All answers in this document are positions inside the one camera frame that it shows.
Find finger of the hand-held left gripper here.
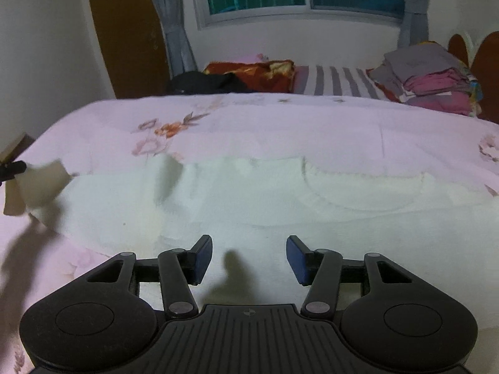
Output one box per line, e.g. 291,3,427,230
0,159,27,183

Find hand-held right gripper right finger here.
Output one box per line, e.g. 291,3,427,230
286,235,414,320

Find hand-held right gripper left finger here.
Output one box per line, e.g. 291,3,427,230
86,235,214,320

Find white small garment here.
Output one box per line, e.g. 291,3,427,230
5,155,484,308

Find stack of folded clothes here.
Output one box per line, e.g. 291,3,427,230
366,41,485,118

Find tan box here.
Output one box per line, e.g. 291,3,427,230
0,133,27,164

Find pink floral bedsheet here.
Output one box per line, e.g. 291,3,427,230
0,93,499,374

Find brown wooden door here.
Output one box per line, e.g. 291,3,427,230
86,0,171,100

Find black cloth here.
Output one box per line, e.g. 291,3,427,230
169,71,255,95

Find grey striped cloth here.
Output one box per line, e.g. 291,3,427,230
292,64,387,100

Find red floral pillow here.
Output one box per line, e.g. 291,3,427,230
202,60,296,94

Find grey curtain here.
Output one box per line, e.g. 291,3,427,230
143,0,197,75
392,0,431,49

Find red flower-shaped mat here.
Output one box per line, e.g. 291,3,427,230
447,32,499,122

